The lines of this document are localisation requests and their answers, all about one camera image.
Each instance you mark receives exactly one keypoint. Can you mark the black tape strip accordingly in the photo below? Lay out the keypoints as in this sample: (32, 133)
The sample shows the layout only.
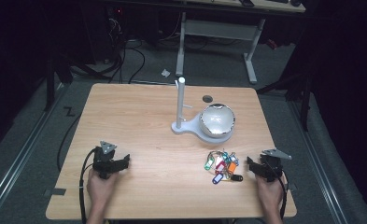
(56, 192)

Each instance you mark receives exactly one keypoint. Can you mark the white paper scrap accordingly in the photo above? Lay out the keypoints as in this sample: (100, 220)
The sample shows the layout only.
(165, 73)

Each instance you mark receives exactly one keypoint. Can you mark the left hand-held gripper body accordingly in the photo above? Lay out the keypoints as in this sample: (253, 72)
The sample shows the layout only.
(103, 157)

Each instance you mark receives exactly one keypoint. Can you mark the person's left hand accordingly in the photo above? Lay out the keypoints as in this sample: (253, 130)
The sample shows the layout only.
(101, 188)

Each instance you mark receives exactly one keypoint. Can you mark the silver metal bowl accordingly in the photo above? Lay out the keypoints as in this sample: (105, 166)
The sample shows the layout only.
(217, 120)

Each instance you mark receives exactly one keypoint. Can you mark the black metal stand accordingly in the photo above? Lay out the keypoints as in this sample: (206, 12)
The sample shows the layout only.
(305, 99)
(49, 84)

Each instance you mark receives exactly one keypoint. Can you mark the bunch of colourful key tags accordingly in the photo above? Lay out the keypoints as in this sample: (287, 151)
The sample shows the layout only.
(221, 166)

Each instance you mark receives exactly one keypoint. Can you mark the white-framed background desk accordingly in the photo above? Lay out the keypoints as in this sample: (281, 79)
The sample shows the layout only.
(218, 29)

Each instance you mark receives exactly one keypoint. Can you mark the metal floor rail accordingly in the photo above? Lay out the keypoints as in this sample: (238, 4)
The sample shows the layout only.
(19, 157)
(319, 165)

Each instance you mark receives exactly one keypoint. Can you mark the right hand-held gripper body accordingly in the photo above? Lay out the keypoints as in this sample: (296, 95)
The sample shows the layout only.
(273, 163)

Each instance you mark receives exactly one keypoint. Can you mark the person's right hand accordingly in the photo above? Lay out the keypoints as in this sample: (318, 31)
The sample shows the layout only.
(270, 194)

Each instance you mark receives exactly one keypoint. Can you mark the black zigzag floor tape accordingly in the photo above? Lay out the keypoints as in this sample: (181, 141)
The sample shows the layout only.
(69, 111)

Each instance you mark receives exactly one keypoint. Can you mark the white peg stand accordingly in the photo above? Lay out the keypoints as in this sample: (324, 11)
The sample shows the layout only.
(181, 105)

